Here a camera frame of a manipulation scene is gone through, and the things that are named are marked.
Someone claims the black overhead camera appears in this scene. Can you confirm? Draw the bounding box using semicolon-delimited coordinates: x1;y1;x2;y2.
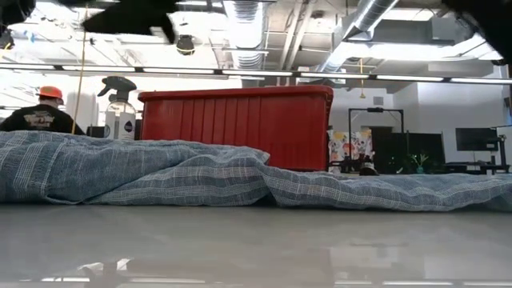
175;34;197;57

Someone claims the small black monitor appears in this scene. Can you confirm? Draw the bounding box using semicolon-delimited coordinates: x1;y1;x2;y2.
454;126;500;153

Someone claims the yellow cable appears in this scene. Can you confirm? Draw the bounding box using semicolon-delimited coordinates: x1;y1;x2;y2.
70;6;90;135

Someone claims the small potted plant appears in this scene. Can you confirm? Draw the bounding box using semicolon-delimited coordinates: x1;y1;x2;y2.
408;153;430;175

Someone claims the clear spray bottle grey trigger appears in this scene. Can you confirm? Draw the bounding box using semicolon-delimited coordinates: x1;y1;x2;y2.
96;75;138;142

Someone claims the blue white striped shirt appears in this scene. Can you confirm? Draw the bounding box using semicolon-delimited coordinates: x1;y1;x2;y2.
0;130;512;213

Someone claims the red plastic bin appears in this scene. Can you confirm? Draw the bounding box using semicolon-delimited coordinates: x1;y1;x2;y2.
137;84;335;173

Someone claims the large black screen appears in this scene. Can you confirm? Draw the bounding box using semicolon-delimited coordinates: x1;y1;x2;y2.
370;126;446;176

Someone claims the silver smooth ventilation duct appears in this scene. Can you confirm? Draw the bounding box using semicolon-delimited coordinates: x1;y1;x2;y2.
318;0;402;74

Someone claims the LED light bar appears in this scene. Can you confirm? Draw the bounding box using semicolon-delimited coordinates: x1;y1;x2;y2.
0;61;512;86

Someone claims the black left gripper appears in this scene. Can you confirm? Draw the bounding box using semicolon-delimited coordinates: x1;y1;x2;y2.
82;0;179;45

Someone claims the black frame stand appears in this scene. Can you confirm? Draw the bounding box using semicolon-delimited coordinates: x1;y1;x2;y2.
346;106;406;174

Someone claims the person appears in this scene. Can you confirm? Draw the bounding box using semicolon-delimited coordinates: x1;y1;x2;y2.
0;85;86;136

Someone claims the floral patterned cloth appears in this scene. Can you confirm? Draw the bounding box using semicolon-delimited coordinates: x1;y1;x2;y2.
326;128;376;174

